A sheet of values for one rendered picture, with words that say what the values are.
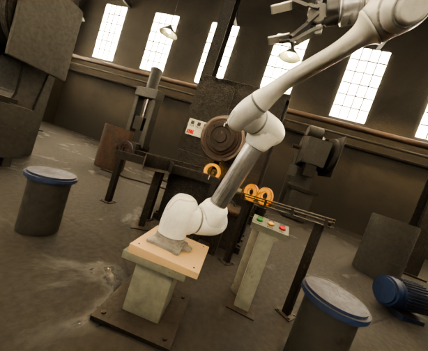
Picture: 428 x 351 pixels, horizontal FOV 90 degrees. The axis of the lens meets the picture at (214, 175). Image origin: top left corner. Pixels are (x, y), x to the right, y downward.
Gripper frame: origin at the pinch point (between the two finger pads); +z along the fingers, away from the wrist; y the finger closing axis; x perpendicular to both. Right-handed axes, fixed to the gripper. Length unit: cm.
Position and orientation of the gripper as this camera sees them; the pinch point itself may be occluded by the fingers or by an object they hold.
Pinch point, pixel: (272, 24)
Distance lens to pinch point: 93.8
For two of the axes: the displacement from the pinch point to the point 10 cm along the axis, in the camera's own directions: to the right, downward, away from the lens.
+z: -9.3, -0.4, 3.6
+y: -1.4, 9.6, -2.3
